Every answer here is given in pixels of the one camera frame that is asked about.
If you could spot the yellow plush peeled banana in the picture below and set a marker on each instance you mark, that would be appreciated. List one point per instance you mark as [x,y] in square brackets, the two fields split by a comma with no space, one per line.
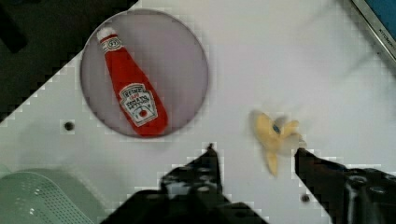
[277,138]

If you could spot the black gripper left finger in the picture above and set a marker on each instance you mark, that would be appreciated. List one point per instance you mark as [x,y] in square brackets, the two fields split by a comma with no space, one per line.
[189,194]

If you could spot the green perforated colander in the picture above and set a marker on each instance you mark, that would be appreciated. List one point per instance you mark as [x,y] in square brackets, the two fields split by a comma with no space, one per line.
[45,196]

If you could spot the red plush ketchup bottle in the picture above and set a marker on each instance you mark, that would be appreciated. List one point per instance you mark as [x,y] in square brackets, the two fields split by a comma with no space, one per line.
[138,100]

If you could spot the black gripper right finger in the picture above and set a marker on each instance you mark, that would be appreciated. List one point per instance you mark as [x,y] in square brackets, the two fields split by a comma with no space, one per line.
[348,195]

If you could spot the grey round plate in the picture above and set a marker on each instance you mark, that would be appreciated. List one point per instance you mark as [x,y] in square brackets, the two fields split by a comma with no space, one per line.
[169,54]

